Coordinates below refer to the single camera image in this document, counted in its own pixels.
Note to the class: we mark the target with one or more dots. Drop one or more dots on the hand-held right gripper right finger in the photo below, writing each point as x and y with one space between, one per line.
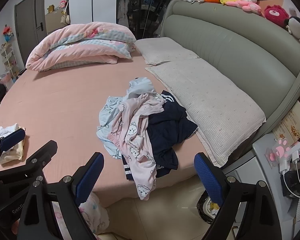
207 180

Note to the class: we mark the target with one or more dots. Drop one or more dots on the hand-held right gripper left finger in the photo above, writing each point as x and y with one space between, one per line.
88 178

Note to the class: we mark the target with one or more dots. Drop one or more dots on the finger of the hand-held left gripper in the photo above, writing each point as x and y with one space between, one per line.
12 137
37 155

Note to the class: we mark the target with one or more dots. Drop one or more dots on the light blue printed pajama pants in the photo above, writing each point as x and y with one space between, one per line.
106 115

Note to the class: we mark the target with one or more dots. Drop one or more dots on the white T-shirt navy trim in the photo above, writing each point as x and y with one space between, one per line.
141 85

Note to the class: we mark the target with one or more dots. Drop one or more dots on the cream shirt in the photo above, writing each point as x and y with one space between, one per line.
12 155

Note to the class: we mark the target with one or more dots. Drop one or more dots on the person's printed pajamas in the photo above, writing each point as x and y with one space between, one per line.
95 212

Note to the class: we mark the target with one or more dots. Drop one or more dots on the pink bundle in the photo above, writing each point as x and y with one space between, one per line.
6 79

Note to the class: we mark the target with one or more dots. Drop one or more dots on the grey nightstand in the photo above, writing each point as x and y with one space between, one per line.
265 192

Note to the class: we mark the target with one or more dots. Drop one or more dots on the pink bed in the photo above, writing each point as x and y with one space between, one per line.
65 100

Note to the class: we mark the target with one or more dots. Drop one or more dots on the navy white-striped garment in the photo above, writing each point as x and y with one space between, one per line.
165 130

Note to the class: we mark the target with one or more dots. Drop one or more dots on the pink printed pajamas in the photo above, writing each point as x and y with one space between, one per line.
132 130

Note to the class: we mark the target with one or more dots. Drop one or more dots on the checked white pillow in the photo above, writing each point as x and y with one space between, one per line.
215 105
162 50

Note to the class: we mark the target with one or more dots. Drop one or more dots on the white shelf rack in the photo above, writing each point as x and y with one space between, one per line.
8 60

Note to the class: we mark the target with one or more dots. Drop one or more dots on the pink paw holder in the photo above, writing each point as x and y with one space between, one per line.
280 150

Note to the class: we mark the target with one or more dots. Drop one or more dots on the white charger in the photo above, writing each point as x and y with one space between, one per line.
293 155

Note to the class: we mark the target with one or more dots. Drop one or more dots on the brown printed box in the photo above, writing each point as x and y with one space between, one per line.
290 122

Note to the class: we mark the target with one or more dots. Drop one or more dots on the red blue toy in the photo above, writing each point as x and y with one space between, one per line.
8 33

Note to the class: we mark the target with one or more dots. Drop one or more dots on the pink folded quilt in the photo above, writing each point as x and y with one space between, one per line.
77 50

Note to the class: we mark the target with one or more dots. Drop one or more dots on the grey door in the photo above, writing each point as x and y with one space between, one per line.
27 25

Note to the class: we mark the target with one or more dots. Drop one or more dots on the beige cabinet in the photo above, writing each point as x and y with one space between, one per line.
55 21

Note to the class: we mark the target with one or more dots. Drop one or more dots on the yellow toy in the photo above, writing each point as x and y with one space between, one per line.
51 8

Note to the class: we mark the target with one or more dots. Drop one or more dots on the grey padded headboard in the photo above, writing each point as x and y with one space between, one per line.
227 40

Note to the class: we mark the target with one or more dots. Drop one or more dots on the small doll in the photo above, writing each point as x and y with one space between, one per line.
63 4

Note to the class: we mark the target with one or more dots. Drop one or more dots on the dark glass wardrobe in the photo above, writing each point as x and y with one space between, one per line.
135 12

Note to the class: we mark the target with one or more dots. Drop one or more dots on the black white penguin plush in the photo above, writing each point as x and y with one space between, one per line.
296 27

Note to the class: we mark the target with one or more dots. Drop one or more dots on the pink plush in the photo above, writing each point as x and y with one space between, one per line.
250 7

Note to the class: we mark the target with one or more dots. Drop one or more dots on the magenta bear plush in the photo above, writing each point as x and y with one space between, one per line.
275 15

